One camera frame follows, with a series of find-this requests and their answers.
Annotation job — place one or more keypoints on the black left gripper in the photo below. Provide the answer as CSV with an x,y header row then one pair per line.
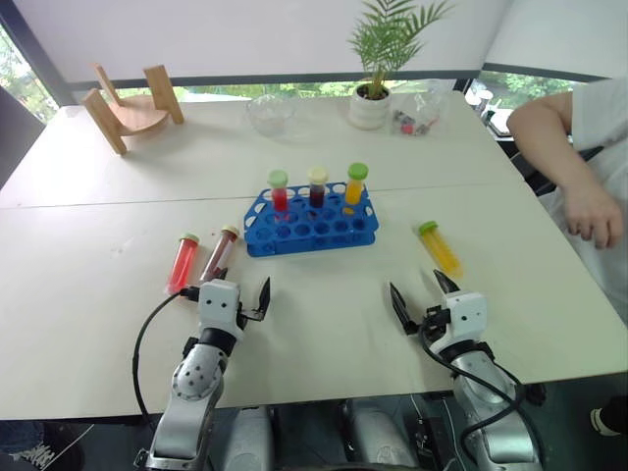
x,y
251,313

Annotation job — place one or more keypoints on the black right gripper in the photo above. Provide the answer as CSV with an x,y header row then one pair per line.
x,y
434,324

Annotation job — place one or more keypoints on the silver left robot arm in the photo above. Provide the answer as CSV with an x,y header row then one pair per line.
x,y
191,387

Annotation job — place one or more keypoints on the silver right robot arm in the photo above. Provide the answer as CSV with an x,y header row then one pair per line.
x,y
483,392

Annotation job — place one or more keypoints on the person's bare forearm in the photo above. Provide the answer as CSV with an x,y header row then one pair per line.
x,y
547,132

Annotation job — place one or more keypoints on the dark red tube cream cap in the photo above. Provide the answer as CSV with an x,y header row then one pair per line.
x,y
218,252

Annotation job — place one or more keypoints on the yellow tube green cap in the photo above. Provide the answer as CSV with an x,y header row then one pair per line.
x,y
440,250

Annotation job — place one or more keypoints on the red tube green cap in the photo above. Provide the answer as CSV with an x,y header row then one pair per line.
x,y
279,193
181,265

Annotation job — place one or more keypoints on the blue test tube rack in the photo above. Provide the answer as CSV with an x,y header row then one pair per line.
x,y
314,233

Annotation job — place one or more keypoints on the dark purple tube cream cap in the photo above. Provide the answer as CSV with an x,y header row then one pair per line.
x,y
317,189

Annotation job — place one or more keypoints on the orange tube green cap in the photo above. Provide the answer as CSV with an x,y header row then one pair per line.
x,y
354,189

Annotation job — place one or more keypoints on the person's bare hand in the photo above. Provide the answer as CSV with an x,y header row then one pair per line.
x,y
593,216

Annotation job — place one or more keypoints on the grey robot leg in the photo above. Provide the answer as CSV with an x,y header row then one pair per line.
x,y
380,439
252,441

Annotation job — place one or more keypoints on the clear glass bowl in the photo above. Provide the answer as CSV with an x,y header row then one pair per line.
x,y
270,115

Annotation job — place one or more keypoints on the clear plastic bag with parts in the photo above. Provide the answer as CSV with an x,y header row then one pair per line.
x,y
417,115

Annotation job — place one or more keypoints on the white ribbed plant pot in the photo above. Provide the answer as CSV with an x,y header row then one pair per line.
x,y
369,110

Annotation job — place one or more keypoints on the wooden curved stand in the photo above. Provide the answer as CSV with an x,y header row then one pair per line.
x,y
140,118

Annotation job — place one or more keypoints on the white cups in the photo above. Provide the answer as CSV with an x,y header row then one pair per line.
x,y
483,95

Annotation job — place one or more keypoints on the black shoe white sole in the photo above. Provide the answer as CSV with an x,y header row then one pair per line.
x,y
608,422

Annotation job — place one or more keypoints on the person's white shirt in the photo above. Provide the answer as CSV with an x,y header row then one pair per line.
x,y
606,147

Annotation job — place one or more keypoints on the green palm plant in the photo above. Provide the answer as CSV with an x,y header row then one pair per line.
x,y
387,39

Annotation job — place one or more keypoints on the black and white shoe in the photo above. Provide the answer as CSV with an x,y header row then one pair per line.
x,y
39,449

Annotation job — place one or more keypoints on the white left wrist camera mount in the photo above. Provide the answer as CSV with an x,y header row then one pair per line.
x,y
220,306

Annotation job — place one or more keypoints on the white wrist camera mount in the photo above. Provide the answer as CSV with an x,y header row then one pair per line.
x,y
220,306
468,316

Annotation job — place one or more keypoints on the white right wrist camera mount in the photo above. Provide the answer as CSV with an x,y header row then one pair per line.
x,y
468,316

